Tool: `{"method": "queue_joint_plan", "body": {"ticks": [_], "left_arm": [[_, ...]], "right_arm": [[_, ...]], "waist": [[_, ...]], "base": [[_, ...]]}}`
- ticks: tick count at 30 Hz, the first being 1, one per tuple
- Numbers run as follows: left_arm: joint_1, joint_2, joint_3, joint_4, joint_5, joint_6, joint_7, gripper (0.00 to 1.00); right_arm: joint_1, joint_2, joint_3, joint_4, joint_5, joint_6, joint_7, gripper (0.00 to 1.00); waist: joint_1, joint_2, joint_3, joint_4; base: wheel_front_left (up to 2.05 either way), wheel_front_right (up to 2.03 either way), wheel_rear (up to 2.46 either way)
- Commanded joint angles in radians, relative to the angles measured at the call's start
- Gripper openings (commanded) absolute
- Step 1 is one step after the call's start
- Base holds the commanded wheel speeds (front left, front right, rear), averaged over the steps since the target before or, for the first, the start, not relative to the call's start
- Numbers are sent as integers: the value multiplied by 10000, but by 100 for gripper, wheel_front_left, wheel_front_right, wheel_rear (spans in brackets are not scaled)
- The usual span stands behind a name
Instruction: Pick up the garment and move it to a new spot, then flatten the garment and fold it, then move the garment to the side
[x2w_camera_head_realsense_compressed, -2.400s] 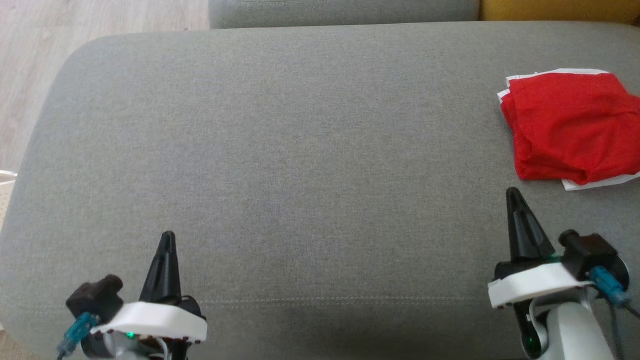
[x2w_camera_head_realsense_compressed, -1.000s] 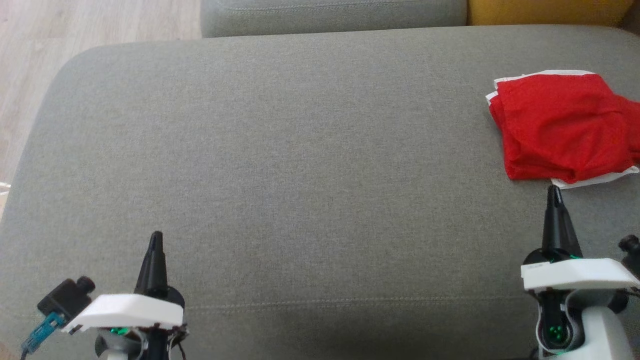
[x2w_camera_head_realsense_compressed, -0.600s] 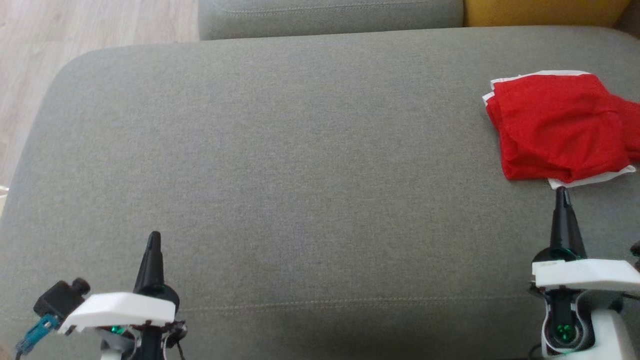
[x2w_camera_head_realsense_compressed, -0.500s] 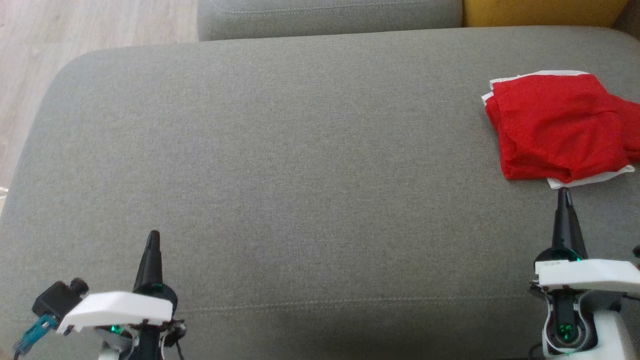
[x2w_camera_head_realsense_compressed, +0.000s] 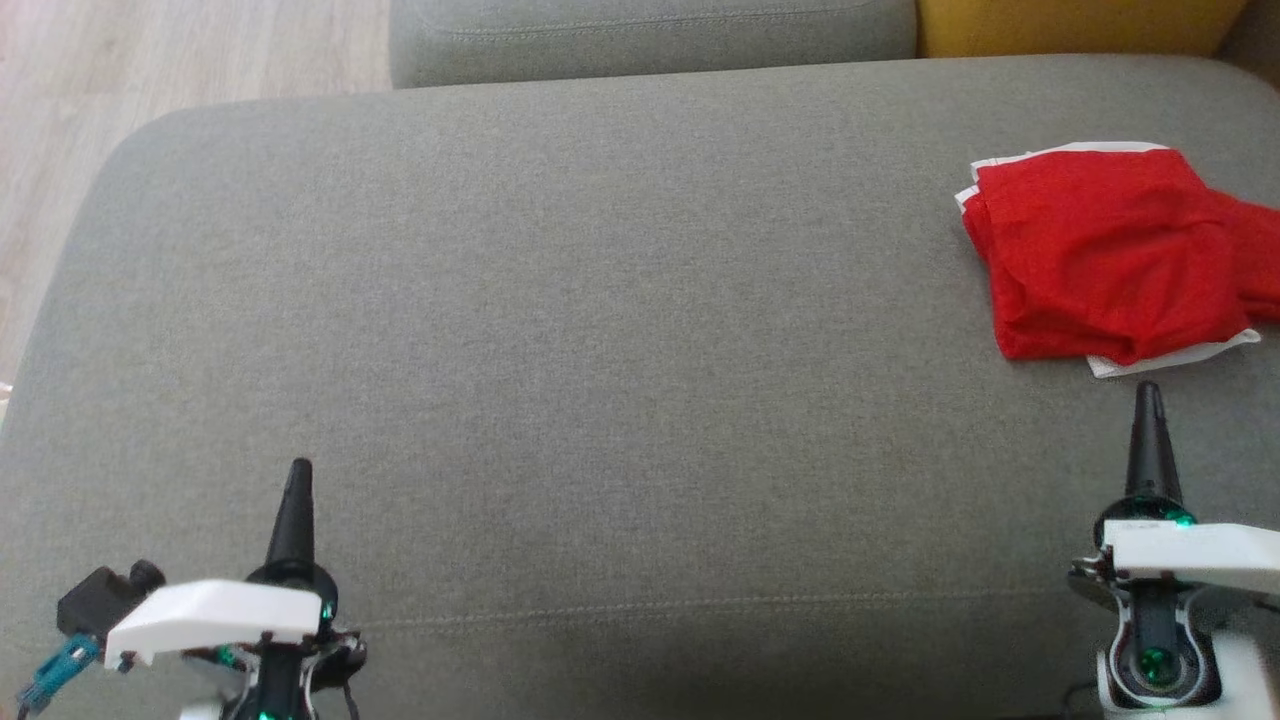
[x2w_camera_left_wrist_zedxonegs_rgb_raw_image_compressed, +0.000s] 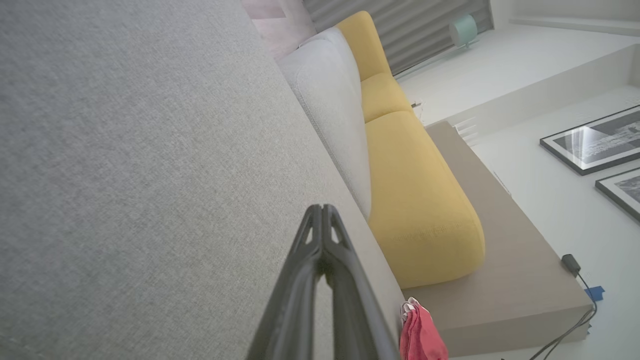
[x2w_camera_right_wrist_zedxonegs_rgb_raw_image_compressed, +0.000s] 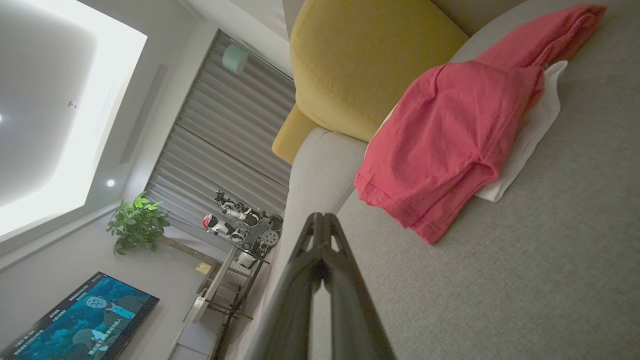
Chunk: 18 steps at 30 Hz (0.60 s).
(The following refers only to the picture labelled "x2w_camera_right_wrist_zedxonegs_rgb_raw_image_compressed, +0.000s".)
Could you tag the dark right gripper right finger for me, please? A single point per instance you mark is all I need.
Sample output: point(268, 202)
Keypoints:
point(355, 320)

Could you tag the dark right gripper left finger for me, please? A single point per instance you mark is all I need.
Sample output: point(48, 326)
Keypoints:
point(290, 310)

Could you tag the red basketball jersey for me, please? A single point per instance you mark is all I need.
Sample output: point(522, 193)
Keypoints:
point(440, 150)

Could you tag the small white cup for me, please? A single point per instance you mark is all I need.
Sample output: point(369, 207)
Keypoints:
point(246, 260)

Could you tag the small yellow object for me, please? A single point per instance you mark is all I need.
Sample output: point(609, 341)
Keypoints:
point(205, 269)

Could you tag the white black robot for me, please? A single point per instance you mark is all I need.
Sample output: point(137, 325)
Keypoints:
point(250, 215)

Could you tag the red white toy robot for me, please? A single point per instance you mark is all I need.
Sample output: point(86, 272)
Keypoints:
point(212, 225)

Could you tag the green potted plant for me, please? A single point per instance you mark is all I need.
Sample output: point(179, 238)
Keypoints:
point(137, 225)

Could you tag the large grey sofa seat cushion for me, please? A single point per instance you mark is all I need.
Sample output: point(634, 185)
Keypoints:
point(525, 275)

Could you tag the grey pleated curtain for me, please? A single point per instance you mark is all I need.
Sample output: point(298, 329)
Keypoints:
point(220, 140)

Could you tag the flat screen television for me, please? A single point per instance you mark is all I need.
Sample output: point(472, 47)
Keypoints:
point(85, 320)

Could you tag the yellow sofa back cushion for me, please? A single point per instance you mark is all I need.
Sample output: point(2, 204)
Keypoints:
point(360, 65)

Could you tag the grey sofa backrest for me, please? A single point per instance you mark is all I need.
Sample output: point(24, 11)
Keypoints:
point(470, 12)

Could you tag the grey metal-frame console table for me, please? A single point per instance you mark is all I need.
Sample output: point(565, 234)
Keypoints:
point(220, 280)

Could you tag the mint round wall device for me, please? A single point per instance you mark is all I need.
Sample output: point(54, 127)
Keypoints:
point(235, 59)

